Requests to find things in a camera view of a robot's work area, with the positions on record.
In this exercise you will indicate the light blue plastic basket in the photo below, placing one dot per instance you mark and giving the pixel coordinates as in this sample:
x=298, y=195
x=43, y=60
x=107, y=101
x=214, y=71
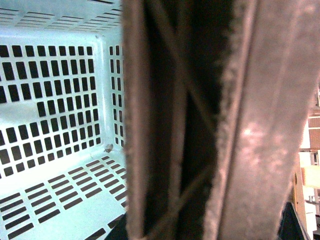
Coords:
x=62, y=133

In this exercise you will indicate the brown basket handle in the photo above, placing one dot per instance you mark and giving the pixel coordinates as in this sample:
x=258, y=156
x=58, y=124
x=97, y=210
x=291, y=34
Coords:
x=217, y=94

